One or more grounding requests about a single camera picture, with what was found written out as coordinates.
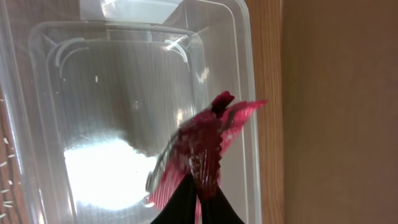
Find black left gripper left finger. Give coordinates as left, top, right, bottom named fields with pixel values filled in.
left=151, top=174, right=197, bottom=224

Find scattered rice grains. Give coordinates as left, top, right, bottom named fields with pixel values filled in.
left=1, top=96, right=24, bottom=223

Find clear plastic bin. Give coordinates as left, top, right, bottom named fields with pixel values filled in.
left=1, top=0, right=255, bottom=223

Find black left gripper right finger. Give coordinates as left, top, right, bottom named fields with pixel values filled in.
left=200, top=187, right=244, bottom=224

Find red snack wrapper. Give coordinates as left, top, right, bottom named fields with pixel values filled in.
left=146, top=91, right=268, bottom=223

